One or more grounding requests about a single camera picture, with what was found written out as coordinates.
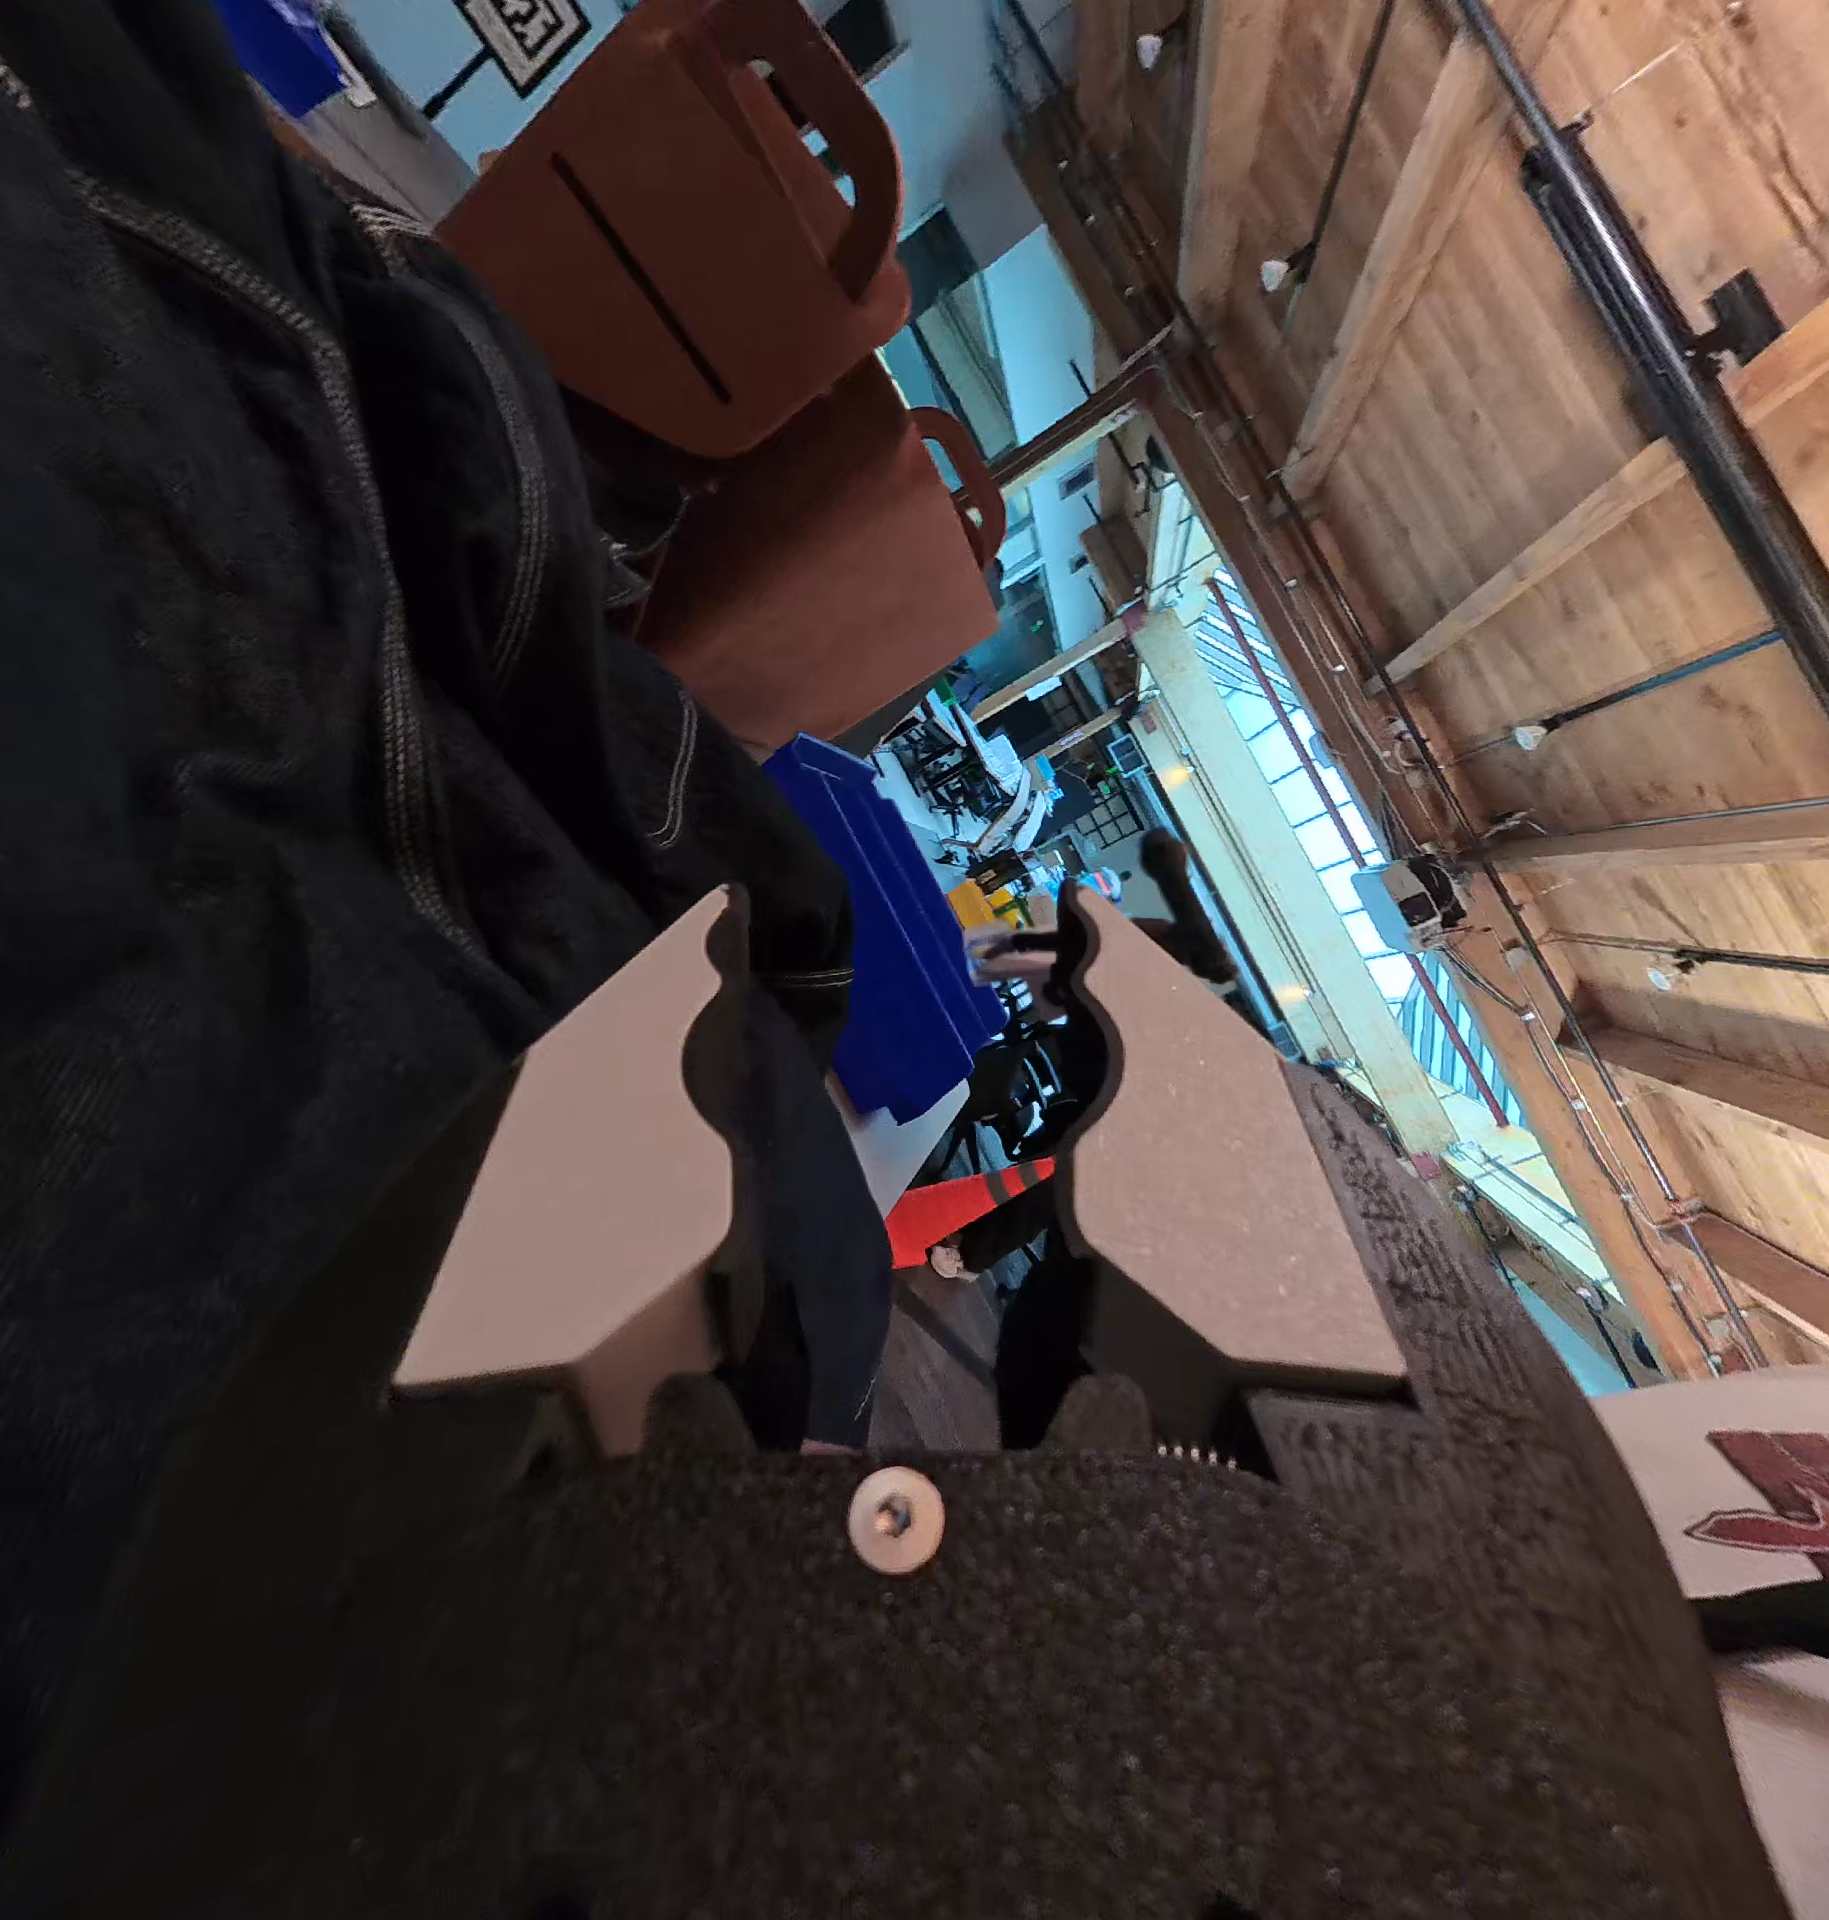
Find orange traffic cone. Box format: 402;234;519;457
884;1155;1058;1277

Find person's white shirt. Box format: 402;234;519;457
1588;1363;1829;1920

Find dark denim pants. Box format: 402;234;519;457
0;0;894;1893

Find blue plastic bin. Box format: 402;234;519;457
217;0;353;119
763;732;1011;1121

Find grey ceiling box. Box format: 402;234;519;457
1357;845;1474;952

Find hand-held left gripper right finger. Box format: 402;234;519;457
1048;884;1413;1449

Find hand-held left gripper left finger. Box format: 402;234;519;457
394;884;779;1458

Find brown slotted box with handle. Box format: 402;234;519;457
433;0;917;461

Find black office chair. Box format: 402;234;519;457
972;1032;1084;1185

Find black ceiling pipe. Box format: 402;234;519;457
1447;0;1829;707

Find black white marker tag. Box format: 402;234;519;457
455;0;593;101

